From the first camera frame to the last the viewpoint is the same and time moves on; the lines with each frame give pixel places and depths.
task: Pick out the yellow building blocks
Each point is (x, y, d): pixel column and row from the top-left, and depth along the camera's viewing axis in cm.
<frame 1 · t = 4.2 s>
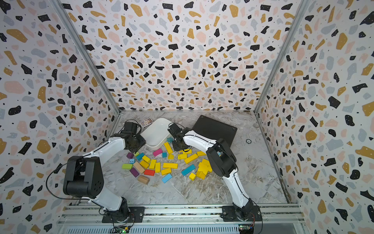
left hand: (145, 142, 93), fingers open
right hand: (178, 147, 96), fingers open
white plastic bin: (156, 134, 103), point 5 cm above the table
black hard case: (215, 128, 105), point 6 cm above the table
small playing card: (146, 122, 115), point 2 cm above the table
long yellow block: (169, 148, 100), on the table
magenta block: (158, 152, 99), on the table
red block: (149, 172, 89), on the table
long teal block centre: (188, 169, 92), on the table
light blue block: (166, 178, 87), on the table
natural wood block: (143, 179, 85), point 2 cm above the table
small yellow cube: (192, 176, 87), point 2 cm above the table
yellow flat block: (170, 165, 92), point 2 cm above the table
purple block: (134, 172, 90), on the table
green block: (127, 166, 92), on the table
long yellow block diagonal: (191, 158, 97), on the table
yellow upright block: (158, 167, 92), on the table

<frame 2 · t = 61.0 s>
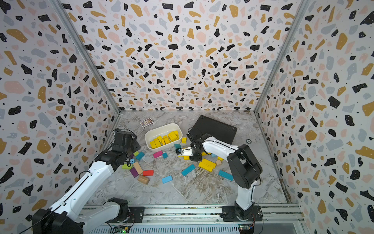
left hand: (137, 142, 81), fingers open
right hand: (192, 154, 92), fingers open
long yellow block: (155, 143, 100), point 4 cm above the table
yellow cube near case: (184, 140, 102), point 3 cm above the table
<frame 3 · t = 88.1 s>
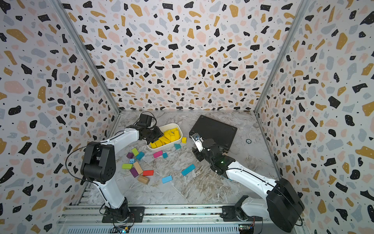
left hand: (164, 134, 96), fingers open
right hand: (197, 144, 83), fingers open
light blue printed cube: (132, 161, 94), on the table
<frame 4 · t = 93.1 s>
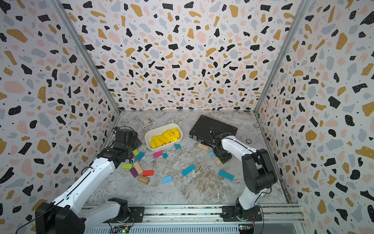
left hand: (136, 139, 82), fingers open
right hand: (219, 156, 92), fingers open
long teal block right: (226, 175, 89), on the table
tan wood block by case: (203, 146, 101), on the table
